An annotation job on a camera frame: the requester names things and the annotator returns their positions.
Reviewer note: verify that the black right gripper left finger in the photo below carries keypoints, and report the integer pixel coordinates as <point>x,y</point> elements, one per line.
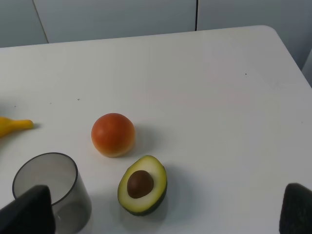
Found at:
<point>30,213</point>

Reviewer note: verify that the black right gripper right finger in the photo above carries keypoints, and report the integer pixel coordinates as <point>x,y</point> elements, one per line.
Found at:
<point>296,212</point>

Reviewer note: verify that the grey translucent cup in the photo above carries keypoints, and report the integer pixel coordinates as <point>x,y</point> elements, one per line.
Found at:
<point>71,204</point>

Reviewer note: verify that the yellow banana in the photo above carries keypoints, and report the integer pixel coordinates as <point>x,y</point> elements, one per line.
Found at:
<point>8,126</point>

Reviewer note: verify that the orange peach fruit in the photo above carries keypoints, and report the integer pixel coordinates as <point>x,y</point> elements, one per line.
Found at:
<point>113,135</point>

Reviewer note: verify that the halved avocado with pit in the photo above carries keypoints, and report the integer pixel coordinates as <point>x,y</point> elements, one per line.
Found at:
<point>143,186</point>

